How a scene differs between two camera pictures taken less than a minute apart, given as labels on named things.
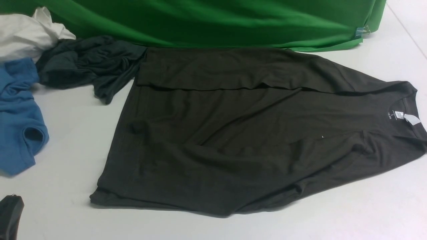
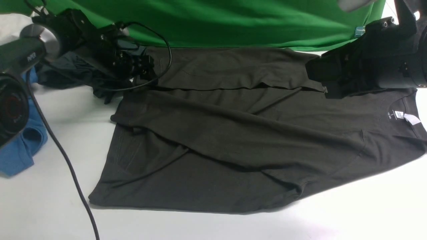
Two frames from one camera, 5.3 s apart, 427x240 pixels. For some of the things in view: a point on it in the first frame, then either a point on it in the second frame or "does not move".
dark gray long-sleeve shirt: (221, 132) does not move
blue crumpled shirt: (23, 134) does not move
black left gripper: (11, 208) → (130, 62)
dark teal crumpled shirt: (103, 63) does not move
